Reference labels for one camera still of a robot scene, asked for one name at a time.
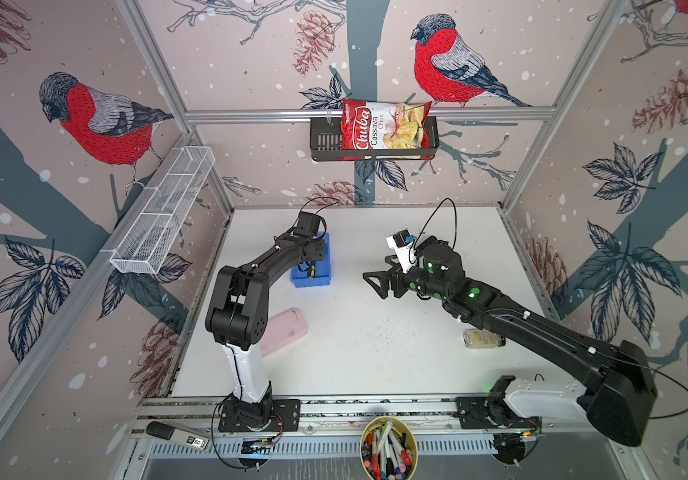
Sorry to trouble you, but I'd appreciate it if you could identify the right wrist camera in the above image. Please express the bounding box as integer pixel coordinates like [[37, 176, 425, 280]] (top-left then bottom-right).
[[386, 229, 417, 274]]

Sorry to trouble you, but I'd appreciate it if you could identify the black handheld device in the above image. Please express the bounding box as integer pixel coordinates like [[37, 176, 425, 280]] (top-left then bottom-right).
[[145, 421, 211, 451]]

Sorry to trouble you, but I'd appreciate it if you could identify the pink plastic case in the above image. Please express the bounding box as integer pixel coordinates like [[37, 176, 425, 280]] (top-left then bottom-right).
[[260, 308, 309, 357]]

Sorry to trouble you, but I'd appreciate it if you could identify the red cassava chips bag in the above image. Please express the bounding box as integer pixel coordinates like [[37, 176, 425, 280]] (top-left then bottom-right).
[[341, 100, 432, 148]]

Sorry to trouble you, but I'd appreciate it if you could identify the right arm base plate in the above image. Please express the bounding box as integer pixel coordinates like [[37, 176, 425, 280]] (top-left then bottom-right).
[[454, 396, 542, 430]]

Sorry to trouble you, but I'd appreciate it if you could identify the white wire mesh shelf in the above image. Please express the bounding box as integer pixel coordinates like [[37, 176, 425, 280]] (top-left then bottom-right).
[[110, 146, 215, 275]]

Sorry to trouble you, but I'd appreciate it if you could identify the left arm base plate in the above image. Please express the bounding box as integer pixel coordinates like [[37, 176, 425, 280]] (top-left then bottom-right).
[[216, 399, 301, 433]]

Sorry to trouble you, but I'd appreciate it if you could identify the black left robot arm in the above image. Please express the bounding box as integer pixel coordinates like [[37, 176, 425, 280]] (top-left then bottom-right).
[[205, 211, 327, 433]]

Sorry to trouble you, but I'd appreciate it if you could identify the black wall basket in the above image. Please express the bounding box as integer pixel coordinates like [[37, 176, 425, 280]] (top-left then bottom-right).
[[310, 116, 440, 162]]

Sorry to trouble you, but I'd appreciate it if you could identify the cup of pens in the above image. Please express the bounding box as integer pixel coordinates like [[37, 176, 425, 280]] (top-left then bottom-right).
[[356, 416, 419, 480]]

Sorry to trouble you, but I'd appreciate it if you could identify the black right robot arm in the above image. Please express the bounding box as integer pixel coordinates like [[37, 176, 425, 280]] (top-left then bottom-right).
[[363, 237, 657, 447]]

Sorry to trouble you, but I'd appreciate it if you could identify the blue plastic bin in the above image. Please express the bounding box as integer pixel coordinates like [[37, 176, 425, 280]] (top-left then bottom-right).
[[290, 234, 332, 288]]

